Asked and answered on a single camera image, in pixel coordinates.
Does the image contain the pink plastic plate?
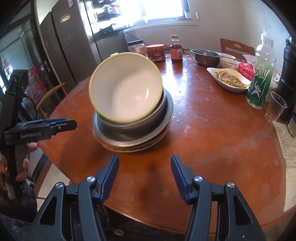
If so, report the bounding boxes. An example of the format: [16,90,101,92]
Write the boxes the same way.
[99,120,172,151]

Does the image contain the cream ceramic bowl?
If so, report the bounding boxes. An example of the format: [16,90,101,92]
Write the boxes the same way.
[89,52,163,123]

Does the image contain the round metal pan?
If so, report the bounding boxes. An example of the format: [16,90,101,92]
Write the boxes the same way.
[92,91,174,150]

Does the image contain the patterned blue sleeve forearm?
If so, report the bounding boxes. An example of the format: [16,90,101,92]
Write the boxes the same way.
[1,182,37,240]

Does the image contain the person's left hand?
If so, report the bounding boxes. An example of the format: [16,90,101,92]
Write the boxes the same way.
[0,141,40,182]

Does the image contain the yellow-framed brown chair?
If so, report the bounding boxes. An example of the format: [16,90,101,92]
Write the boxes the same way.
[36,82,68,119]

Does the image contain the grey refrigerator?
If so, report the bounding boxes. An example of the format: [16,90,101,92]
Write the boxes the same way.
[35,0,129,91]

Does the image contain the clear jar with snacks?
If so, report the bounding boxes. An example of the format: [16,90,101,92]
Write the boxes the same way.
[127,40,147,56]

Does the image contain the red lidded jar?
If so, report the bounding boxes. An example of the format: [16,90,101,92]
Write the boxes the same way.
[146,44,166,62]

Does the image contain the window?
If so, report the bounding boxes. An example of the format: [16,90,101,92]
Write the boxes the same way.
[92,1,198,30]

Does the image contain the clear plastic cup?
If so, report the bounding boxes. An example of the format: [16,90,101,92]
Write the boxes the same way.
[264,91,287,124]

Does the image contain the white dish with food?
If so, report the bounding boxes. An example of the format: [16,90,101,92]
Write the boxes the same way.
[206,67,251,92]

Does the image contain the brown sauce bottle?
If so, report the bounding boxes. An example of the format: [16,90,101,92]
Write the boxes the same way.
[170,35,183,63]

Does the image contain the black thermos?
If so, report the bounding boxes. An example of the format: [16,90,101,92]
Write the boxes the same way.
[276,37,296,121]

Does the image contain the green drink bottle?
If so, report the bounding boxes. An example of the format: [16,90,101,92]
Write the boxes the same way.
[246,31,276,109]

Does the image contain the red snack packet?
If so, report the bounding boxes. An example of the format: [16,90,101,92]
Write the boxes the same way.
[238,62,254,81]

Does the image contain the white ceramic bowl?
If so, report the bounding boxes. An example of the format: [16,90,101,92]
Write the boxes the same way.
[219,53,239,70]

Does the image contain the large steel bowl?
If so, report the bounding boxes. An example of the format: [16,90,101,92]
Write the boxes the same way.
[191,49,222,68]

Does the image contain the wooden chair behind table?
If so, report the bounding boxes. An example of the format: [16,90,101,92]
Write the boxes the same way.
[220,38,255,59]

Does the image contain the black cable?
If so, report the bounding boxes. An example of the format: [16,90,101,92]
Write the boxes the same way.
[21,93,39,121]

